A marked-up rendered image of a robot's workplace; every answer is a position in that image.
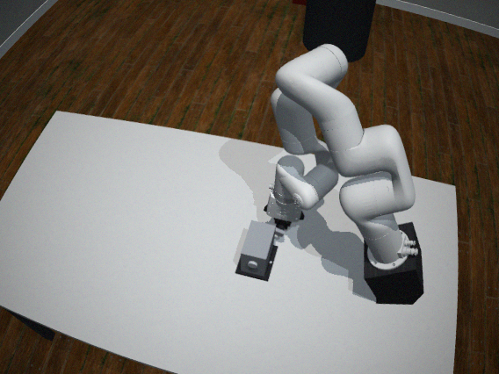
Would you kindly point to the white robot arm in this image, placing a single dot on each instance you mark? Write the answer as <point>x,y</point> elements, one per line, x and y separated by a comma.
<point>355,151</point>

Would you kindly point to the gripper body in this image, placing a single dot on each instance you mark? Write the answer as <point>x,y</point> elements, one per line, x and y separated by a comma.
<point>277,210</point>

